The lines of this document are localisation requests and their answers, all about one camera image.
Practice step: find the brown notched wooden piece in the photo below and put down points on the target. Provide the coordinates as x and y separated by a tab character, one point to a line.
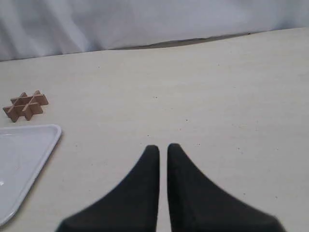
26	106

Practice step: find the white backdrop curtain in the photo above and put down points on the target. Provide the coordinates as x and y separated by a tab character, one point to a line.
38	28

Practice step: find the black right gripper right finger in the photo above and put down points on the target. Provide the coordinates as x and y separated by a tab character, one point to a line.
196	204

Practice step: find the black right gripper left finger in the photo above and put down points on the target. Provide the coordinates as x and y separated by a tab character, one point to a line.
132	206

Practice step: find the white plastic tray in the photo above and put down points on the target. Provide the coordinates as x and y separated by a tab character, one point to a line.
24	150

